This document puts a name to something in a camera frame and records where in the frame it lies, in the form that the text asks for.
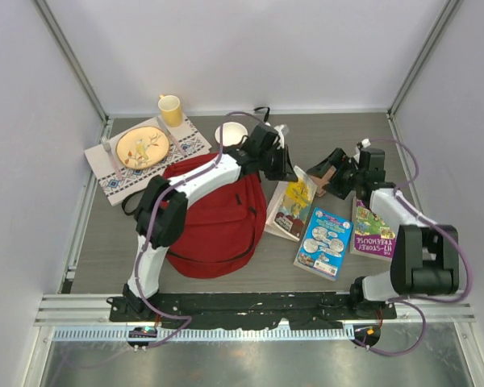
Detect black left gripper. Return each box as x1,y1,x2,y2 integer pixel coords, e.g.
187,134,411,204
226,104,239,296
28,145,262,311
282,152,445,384
257,144,297,181

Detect red student backpack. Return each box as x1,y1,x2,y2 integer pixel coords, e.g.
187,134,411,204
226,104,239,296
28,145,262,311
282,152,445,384
157,153,266,279

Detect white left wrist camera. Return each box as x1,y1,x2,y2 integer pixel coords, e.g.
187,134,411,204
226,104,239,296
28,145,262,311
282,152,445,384
273,124,290,148

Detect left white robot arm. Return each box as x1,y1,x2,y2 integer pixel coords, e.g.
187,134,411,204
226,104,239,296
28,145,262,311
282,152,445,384
122,123,298,322

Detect pink handled fork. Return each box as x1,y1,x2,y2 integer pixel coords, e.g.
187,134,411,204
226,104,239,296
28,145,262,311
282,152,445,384
101,135,123,181

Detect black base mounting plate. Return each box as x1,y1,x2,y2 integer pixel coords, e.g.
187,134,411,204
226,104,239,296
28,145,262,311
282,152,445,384
108,292,398,330

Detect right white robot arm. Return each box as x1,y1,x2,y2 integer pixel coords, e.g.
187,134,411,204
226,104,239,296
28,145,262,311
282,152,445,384
307,147,461,318

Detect patterned cloth placemat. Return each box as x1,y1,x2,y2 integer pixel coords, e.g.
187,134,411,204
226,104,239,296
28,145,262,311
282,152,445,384
85,116,211,206

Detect aluminium front rail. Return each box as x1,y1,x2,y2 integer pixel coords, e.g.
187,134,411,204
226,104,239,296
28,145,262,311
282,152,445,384
34,294,476,327

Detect yellow teal paperback book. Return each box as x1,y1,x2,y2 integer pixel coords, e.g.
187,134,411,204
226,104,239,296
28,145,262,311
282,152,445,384
264,165,317,241

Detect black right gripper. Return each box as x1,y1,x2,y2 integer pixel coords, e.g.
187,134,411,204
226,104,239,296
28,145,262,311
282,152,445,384
307,148,365,200

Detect purple treehouse paperback book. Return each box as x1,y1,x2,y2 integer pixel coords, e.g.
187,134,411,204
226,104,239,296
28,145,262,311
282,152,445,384
349,198,396,262

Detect pink handled knife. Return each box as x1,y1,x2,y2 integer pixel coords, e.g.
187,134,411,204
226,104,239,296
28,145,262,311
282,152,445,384
156,115,187,156

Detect blue comic paperback book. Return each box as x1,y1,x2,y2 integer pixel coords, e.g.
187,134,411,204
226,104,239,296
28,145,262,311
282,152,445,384
293,207,353,281

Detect orange white bowl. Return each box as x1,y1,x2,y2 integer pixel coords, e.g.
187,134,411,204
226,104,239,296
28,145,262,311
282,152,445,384
215,122,248,147

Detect yellow bird plate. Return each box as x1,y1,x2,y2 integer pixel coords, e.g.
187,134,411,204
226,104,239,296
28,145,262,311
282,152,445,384
115,126,170,170

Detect yellow mug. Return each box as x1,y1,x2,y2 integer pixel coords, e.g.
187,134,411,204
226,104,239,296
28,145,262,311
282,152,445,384
157,94,182,127

